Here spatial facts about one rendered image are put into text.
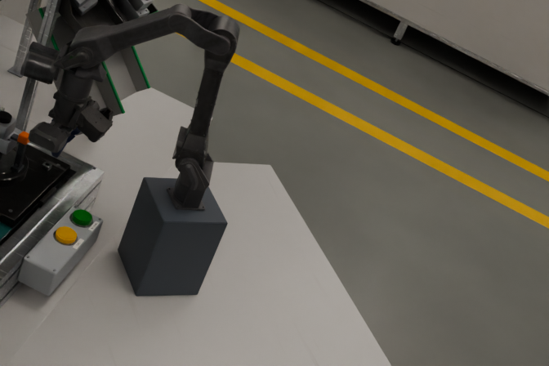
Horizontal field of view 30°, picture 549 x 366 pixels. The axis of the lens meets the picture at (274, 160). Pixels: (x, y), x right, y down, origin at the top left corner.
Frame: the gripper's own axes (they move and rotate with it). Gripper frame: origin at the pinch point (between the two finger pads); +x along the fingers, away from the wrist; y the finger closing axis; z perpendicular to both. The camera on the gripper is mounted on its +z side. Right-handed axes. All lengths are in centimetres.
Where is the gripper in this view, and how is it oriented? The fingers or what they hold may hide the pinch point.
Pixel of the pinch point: (59, 142)
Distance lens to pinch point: 203.9
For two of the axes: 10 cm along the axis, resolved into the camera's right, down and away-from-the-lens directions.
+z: 9.0, 4.3, -0.7
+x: -3.4, 7.9, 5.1
